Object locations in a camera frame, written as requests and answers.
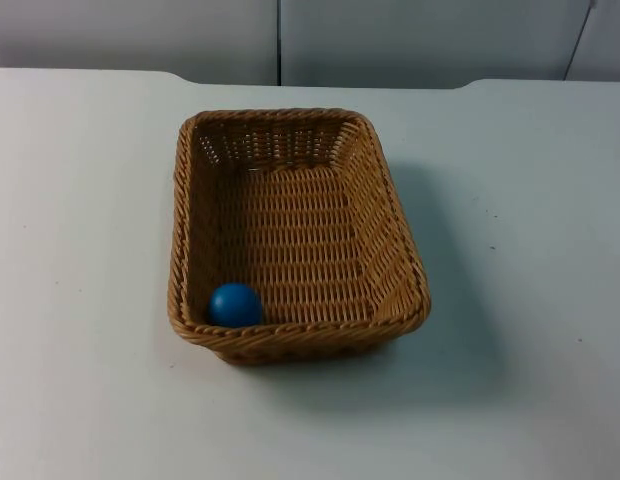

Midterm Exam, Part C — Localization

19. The pale brown wicker basket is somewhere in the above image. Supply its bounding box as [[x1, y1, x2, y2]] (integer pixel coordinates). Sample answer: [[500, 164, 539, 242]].
[[170, 106, 433, 367]]

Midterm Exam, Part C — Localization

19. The blue ball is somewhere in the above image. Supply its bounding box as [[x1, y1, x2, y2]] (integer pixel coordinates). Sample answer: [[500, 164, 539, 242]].
[[206, 282, 265, 329]]

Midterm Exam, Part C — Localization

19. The black cable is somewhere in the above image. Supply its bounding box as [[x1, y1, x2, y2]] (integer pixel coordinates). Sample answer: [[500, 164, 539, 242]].
[[563, 0, 598, 83]]

